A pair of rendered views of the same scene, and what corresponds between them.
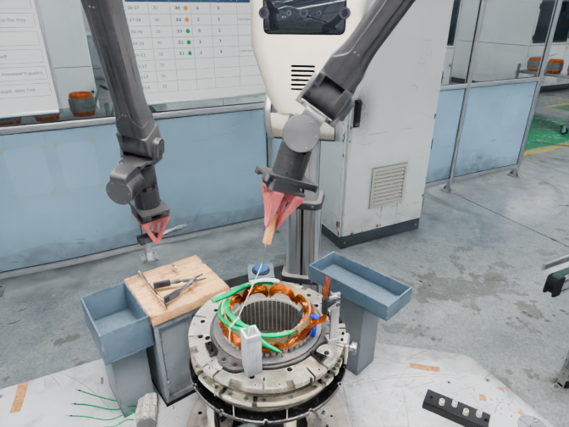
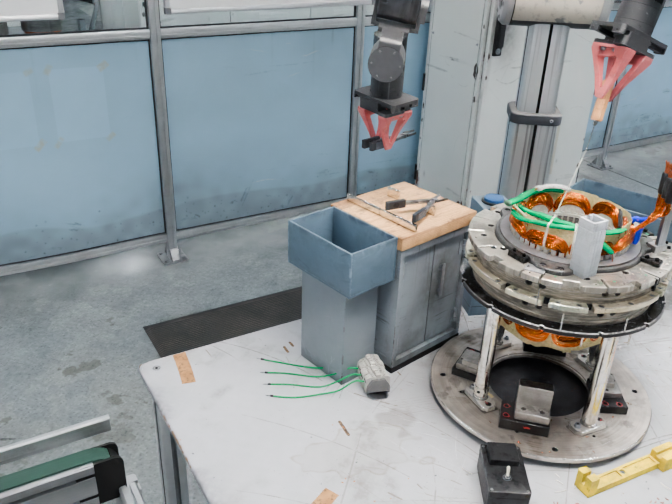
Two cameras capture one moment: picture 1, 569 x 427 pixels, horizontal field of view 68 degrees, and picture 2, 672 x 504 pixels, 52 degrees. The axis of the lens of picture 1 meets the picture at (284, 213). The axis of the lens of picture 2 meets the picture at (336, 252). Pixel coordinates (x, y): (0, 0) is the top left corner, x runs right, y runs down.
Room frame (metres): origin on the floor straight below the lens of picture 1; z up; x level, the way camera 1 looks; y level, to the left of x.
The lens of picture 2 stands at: (-0.30, 0.51, 1.58)
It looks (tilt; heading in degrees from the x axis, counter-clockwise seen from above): 27 degrees down; 355
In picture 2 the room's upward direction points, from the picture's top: 2 degrees clockwise
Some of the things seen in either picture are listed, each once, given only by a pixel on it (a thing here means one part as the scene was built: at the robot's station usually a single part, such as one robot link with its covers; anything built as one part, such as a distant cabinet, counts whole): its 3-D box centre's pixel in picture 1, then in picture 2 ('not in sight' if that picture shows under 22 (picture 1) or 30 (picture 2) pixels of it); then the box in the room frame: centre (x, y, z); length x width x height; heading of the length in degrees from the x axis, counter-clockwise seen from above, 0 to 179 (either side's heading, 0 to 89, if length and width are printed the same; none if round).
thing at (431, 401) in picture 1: (455, 411); not in sight; (0.72, -0.42, 0.79); 0.15 x 0.05 x 0.02; 59
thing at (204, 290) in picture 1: (176, 286); (403, 213); (0.88, 0.27, 1.05); 0.20 x 0.19 x 0.02; 127
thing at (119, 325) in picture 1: (123, 352); (339, 298); (0.78, 0.40, 0.92); 0.17 x 0.11 x 0.28; 37
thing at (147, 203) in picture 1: (146, 196); (386, 83); (0.89, 0.32, 1.29); 0.10 x 0.07 x 0.07; 36
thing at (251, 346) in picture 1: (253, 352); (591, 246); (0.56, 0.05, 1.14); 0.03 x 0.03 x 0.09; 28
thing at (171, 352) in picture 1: (182, 330); (397, 279); (0.88, 0.27, 0.91); 0.19 x 0.19 x 0.26; 37
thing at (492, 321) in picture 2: (212, 408); (487, 350); (0.64, 0.16, 0.91); 0.02 x 0.02 x 0.21
